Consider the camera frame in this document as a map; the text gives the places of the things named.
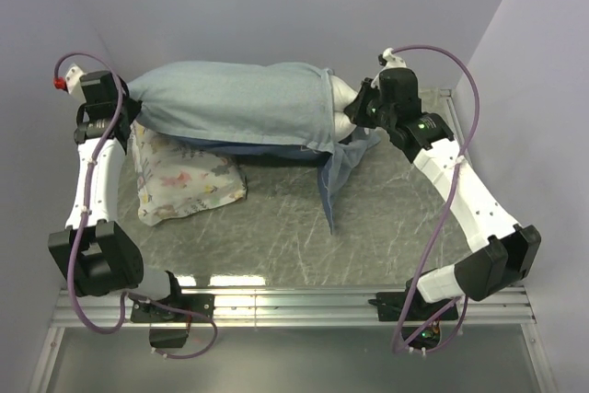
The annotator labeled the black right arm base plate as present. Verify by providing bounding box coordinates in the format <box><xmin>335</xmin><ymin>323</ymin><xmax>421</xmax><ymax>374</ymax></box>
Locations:
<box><xmin>368</xmin><ymin>292</ymin><xmax>450</xmax><ymax>322</ymax></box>

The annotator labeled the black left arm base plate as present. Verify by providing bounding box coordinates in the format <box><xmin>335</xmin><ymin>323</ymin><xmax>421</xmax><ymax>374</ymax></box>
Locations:
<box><xmin>131</xmin><ymin>294</ymin><xmax>215</xmax><ymax>324</ymax></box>

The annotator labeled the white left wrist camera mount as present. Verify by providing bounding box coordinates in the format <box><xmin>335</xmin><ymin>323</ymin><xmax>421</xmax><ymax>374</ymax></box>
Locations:
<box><xmin>53</xmin><ymin>64</ymin><xmax>86</xmax><ymax>103</ymax></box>

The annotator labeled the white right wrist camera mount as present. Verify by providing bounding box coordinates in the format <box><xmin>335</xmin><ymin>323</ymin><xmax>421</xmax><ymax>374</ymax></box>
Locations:
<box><xmin>378</xmin><ymin>48</ymin><xmax>407</xmax><ymax>72</ymax></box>

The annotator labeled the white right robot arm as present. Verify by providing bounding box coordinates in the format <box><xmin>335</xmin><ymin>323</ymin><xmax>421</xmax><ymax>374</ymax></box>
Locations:
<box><xmin>344</xmin><ymin>67</ymin><xmax>541</xmax><ymax>319</ymax></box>

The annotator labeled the blue pillowcase with gold print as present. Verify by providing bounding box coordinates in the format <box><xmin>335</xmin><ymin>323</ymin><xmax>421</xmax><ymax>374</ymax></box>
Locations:
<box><xmin>128</xmin><ymin>61</ymin><xmax>380</xmax><ymax>226</ymax></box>

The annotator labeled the floral white pillow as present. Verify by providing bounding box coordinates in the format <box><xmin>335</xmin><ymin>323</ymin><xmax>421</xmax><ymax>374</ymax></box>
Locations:
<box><xmin>130</xmin><ymin>122</ymin><xmax>247</xmax><ymax>226</ymax></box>

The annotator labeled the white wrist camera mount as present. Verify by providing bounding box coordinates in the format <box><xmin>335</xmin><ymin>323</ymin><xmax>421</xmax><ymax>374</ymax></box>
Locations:
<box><xmin>378</xmin><ymin>48</ymin><xmax>407</xmax><ymax>72</ymax></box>
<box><xmin>53</xmin><ymin>64</ymin><xmax>86</xmax><ymax>103</ymax></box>

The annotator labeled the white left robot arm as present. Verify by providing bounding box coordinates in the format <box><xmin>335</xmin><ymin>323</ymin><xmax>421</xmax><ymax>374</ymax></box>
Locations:
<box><xmin>48</xmin><ymin>64</ymin><xmax>186</xmax><ymax>321</ymax></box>

